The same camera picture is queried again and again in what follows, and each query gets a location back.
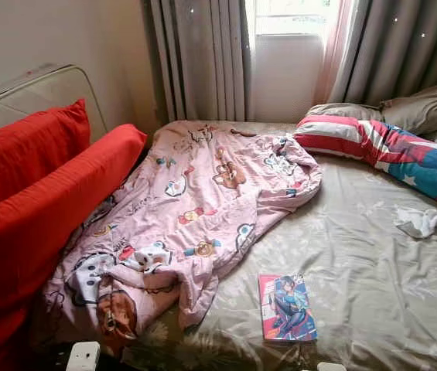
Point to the pink sheer curtain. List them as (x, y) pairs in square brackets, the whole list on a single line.
[(336, 50)]

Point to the red cushion with flange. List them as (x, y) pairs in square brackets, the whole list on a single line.
[(25, 154)]

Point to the red white blue striped pillow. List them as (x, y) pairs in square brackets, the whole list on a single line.
[(365, 143)]

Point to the colourful comic book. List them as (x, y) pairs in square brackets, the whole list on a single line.
[(288, 308)]

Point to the bed with beige floral sheet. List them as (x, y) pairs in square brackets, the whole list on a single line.
[(380, 286)]

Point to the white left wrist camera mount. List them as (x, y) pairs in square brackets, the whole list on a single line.
[(83, 357)]

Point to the white crumpled cloth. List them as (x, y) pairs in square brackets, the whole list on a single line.
[(419, 222)]

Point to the large plain red cushion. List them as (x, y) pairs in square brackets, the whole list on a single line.
[(40, 232)]

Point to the pink cartoon print quilt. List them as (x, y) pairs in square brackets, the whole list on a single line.
[(195, 201)]

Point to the bright window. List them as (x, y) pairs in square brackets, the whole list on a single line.
[(291, 17)]

